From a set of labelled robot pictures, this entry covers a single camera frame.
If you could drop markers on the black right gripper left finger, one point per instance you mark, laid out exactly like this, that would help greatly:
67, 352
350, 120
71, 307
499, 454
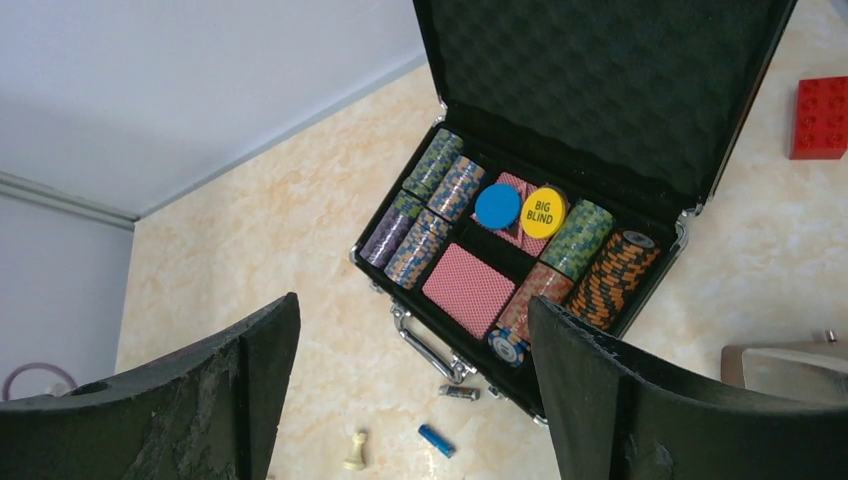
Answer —
209, 410

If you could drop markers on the red toy brick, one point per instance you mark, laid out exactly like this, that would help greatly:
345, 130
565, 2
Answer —
820, 124

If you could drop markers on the yellow big blind chip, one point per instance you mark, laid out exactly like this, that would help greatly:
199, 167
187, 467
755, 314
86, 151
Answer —
543, 213

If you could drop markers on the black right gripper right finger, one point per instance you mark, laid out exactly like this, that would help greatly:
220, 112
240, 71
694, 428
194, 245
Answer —
615, 411

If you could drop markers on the green chip stack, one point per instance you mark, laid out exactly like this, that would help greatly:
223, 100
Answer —
581, 236

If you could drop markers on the red playing card deck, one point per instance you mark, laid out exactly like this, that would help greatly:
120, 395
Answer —
468, 290

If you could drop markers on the silver battery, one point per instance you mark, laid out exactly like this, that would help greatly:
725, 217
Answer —
459, 392

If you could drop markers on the blue round chip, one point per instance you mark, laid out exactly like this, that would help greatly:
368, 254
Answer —
498, 206

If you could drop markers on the cream chess pawn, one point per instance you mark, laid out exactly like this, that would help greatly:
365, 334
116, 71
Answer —
355, 460

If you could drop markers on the orange black chip stack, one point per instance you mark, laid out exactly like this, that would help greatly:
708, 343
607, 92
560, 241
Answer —
601, 294

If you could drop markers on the black poker chip case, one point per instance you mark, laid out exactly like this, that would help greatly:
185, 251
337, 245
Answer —
632, 105

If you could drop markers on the blue battery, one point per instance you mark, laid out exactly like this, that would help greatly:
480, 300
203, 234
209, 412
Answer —
437, 440

